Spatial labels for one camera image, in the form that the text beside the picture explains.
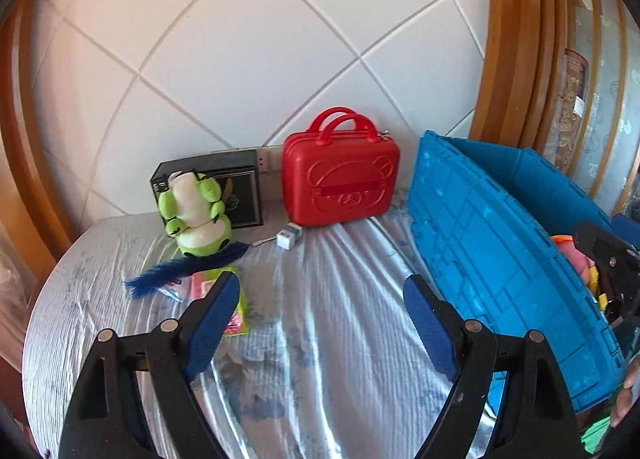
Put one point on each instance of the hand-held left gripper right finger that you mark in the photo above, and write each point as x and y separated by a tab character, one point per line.
432	329

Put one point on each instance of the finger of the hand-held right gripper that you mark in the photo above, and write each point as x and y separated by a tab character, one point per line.
627	226
597	241

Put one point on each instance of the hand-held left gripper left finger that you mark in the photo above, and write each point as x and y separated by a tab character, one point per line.
210	334

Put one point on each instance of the blue plastic crate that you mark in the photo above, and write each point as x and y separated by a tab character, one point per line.
475	239

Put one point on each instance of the cloth-covered desktop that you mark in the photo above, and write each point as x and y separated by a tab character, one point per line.
325	314

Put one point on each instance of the person's right hand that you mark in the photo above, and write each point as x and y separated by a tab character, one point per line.
627	394

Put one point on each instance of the green snack packet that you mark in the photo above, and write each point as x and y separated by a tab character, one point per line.
236	314

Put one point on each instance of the pink packet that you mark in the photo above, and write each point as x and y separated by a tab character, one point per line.
200	286

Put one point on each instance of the blue feather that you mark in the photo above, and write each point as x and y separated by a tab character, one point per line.
165	274

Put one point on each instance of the green frog plush toy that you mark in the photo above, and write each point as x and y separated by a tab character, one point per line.
200	239

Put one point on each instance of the small white box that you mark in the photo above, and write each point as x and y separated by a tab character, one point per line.
290	236

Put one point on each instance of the rolled patterned carpet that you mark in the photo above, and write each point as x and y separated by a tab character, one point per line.
570	114

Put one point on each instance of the frosted glass sliding door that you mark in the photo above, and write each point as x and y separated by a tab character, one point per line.
610	89

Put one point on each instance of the black gift box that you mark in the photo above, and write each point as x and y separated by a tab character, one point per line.
245	199

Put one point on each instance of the green garment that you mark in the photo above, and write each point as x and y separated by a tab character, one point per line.
596	436

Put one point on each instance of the red bear-embossed carry case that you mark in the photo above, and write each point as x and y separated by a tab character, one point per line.
340	189

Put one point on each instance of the wall socket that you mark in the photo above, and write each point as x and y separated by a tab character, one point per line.
263	160

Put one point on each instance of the wooden door frame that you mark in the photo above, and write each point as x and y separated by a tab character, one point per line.
515	39

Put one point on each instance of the wooden frame post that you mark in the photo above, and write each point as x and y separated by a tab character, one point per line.
30	139

